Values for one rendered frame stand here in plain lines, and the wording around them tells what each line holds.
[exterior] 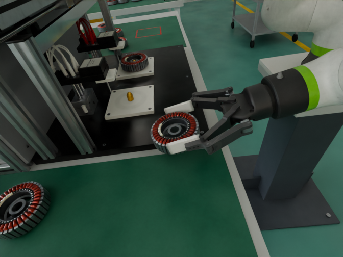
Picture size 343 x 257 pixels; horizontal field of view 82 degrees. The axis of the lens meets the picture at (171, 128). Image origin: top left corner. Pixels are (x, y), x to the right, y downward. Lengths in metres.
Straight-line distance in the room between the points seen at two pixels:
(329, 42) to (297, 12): 0.13
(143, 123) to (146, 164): 0.13
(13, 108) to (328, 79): 0.60
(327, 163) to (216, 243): 1.30
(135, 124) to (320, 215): 1.10
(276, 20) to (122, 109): 0.53
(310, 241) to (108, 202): 1.06
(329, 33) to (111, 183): 0.72
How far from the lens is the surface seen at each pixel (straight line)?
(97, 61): 0.62
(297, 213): 1.32
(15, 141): 0.60
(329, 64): 0.46
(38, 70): 0.43
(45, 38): 0.49
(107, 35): 0.82
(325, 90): 0.45
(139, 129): 0.56
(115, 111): 0.63
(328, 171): 1.58
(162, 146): 0.42
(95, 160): 0.56
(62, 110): 0.47
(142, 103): 0.63
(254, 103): 0.42
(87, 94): 0.68
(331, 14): 0.74
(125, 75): 0.82
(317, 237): 1.33
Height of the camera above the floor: 1.14
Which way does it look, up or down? 43 degrees down
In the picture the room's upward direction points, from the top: 9 degrees counter-clockwise
